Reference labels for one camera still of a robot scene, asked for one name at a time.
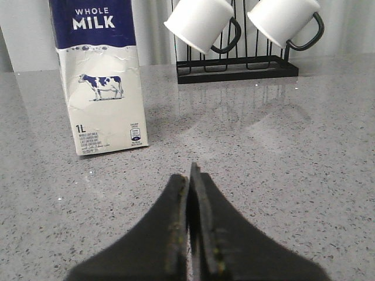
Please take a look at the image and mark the white enamel mug left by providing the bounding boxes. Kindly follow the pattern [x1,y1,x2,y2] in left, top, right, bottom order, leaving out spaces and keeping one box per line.
[164,0,241,54]

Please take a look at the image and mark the black wire mug rack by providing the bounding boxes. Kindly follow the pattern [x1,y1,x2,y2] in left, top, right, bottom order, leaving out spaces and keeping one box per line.
[173,1,299,84]

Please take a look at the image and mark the white enamel mug right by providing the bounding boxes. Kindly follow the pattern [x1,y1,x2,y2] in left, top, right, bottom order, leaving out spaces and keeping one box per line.
[247,0,325,52]

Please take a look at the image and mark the white enamel mug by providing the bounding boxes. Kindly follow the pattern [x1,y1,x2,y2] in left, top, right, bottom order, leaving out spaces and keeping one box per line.
[164,0,241,54]
[247,0,325,52]

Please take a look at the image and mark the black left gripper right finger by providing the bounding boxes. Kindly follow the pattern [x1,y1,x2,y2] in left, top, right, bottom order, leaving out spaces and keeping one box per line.
[190,163,330,280]

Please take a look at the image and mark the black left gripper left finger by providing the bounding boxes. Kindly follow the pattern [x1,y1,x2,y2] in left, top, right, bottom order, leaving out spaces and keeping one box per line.
[66,174,189,280]

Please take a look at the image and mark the blue white milk carton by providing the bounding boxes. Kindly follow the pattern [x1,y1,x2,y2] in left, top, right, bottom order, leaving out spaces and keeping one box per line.
[49,1,148,156]

